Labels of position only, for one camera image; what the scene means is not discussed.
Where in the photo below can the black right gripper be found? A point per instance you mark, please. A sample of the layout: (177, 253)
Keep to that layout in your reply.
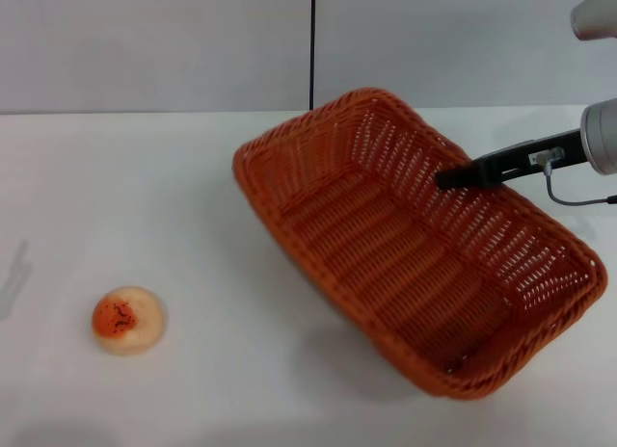
(511, 160)

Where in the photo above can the orange woven wicker basket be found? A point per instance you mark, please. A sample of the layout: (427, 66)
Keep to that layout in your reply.
(385, 273)

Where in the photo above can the round bun with orange centre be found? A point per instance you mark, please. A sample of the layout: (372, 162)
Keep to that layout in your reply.
(140, 322)

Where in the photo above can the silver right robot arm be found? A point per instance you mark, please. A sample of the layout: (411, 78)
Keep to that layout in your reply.
(602, 134)

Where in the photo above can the black vertical wall strip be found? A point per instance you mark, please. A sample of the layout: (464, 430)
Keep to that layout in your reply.
(312, 47)

